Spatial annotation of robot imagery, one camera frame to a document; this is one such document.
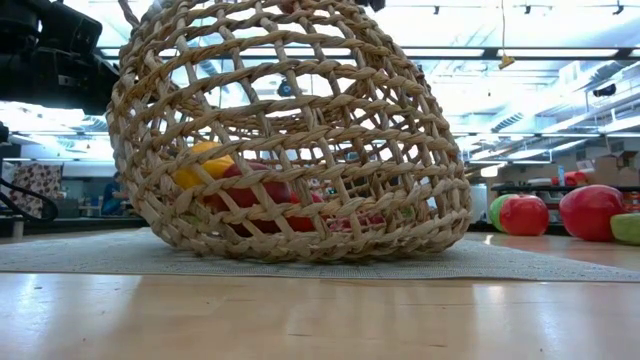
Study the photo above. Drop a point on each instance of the light green fruit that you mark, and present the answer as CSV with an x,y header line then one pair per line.
x,y
627,228

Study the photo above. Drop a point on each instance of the grey woven table mat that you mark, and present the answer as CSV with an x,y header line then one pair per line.
x,y
75,255

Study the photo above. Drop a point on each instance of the yellow bell pepper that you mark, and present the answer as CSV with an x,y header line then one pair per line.
x,y
210,167

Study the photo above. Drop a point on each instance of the large red apple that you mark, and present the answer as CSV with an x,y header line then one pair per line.
x,y
590,212

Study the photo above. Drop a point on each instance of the person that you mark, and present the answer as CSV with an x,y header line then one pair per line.
x,y
111,195

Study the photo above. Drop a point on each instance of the black ceiling camera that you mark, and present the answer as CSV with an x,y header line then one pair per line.
x,y
605,90

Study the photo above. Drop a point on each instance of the yellow hanging plug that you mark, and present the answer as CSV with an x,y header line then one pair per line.
x,y
506,62

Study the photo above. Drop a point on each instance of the dark hanging dome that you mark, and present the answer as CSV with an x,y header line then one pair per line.
x,y
285,88

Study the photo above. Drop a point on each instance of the patterned hanging cloth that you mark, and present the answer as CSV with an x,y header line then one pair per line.
x,y
35,182

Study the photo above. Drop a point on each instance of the cardboard box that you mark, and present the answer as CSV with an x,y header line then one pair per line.
x,y
615,170

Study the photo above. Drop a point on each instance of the bright green apple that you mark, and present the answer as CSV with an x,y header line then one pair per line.
x,y
495,212

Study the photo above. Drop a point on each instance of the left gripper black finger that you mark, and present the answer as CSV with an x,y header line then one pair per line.
x,y
107,90

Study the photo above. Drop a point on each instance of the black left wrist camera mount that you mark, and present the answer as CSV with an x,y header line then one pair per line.
x,y
70,30

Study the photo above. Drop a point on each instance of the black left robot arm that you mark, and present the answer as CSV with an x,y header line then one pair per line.
x,y
17,20

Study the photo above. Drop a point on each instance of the dark red apple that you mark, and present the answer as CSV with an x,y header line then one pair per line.
x,y
245,196

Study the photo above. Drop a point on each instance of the red item on shelf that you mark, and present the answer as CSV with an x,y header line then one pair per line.
x,y
575,178

